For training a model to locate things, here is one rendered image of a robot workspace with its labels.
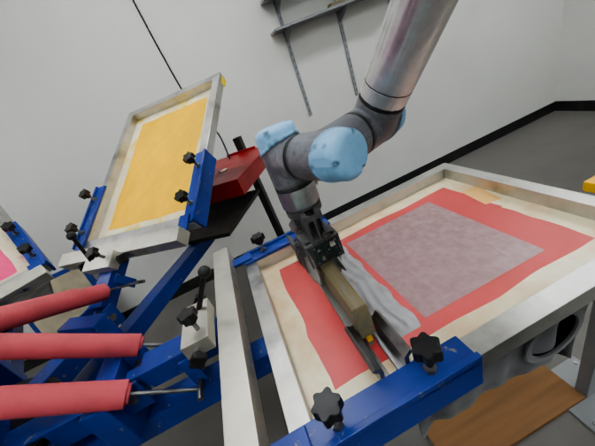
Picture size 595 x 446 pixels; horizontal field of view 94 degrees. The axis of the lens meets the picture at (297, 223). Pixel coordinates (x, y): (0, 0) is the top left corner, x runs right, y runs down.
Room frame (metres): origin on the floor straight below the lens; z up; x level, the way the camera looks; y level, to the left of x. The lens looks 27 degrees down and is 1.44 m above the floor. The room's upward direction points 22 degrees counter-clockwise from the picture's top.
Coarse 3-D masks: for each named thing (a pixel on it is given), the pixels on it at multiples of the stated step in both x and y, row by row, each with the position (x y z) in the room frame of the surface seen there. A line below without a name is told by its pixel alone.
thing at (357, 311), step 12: (324, 264) 0.49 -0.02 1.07; (324, 276) 0.47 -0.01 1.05; (336, 276) 0.43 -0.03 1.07; (336, 288) 0.40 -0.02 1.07; (348, 288) 0.39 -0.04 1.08; (336, 300) 0.43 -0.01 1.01; (348, 300) 0.36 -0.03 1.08; (360, 300) 0.35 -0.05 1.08; (348, 312) 0.36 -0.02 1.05; (360, 312) 0.34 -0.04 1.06; (360, 324) 0.34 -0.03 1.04; (372, 324) 0.34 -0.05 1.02; (360, 336) 0.34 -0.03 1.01
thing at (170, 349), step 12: (216, 324) 0.48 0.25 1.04; (180, 336) 0.49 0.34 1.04; (216, 336) 0.45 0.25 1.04; (156, 348) 0.48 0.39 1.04; (168, 348) 0.47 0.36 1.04; (180, 348) 0.45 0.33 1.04; (216, 348) 0.44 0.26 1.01; (144, 360) 0.46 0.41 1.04; (156, 360) 0.44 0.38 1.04; (168, 360) 0.43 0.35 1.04; (180, 360) 0.43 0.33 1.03; (144, 372) 0.43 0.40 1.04; (156, 372) 0.43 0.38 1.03; (168, 372) 0.43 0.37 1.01; (180, 372) 0.43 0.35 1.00; (156, 384) 0.42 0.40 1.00
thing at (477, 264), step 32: (480, 224) 0.55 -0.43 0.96; (512, 224) 0.51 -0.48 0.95; (544, 224) 0.47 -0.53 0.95; (416, 256) 0.53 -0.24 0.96; (448, 256) 0.49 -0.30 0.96; (480, 256) 0.45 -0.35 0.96; (512, 256) 0.42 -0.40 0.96; (544, 256) 0.39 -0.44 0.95; (416, 288) 0.44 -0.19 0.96; (448, 288) 0.40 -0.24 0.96; (480, 288) 0.37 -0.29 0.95; (320, 320) 0.46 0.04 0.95; (448, 320) 0.34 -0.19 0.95; (320, 352) 0.38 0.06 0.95; (352, 352) 0.35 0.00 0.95
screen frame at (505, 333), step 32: (384, 192) 0.85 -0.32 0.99; (512, 192) 0.60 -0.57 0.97; (544, 192) 0.53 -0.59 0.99; (576, 192) 0.49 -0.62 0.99; (288, 256) 0.76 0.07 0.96; (256, 288) 0.61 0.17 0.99; (544, 288) 0.30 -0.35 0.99; (576, 288) 0.28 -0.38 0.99; (512, 320) 0.27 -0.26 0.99; (544, 320) 0.26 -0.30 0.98; (288, 352) 0.39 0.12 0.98; (480, 352) 0.24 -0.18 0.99; (288, 384) 0.32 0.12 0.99; (288, 416) 0.27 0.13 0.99
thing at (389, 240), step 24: (456, 192) 0.73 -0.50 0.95; (408, 216) 0.71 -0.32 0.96; (432, 216) 0.66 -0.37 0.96; (456, 216) 0.62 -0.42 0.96; (480, 216) 0.58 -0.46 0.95; (360, 240) 0.69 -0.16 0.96; (384, 240) 0.64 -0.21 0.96; (408, 240) 0.60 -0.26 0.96; (432, 240) 0.56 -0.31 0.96; (384, 264) 0.55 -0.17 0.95; (288, 288) 0.60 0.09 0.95; (312, 288) 0.57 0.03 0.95
